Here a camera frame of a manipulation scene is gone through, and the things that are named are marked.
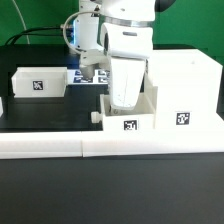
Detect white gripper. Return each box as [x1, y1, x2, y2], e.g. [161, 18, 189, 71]
[79, 23, 153, 110]

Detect white drawer cabinet frame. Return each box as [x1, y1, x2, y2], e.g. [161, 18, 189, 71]
[145, 49, 224, 130]

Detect black cable bundle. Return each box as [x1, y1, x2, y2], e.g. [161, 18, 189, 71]
[4, 23, 75, 46]

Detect white drawer box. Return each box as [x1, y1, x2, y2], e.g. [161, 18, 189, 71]
[11, 67, 67, 98]
[91, 93, 155, 132]

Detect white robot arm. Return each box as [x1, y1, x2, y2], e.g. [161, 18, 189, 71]
[75, 0, 176, 110]

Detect white marker sheet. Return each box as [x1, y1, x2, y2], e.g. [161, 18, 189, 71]
[67, 69, 109, 85]

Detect white front drawer box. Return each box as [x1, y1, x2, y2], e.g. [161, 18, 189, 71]
[91, 93, 155, 132]

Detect white rear drawer box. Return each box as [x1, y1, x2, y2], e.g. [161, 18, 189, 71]
[11, 67, 67, 98]

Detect white L-shaped fence wall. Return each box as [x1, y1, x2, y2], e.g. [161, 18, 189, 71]
[0, 113, 224, 160]

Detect thin white cable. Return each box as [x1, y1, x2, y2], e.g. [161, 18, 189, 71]
[11, 0, 31, 45]

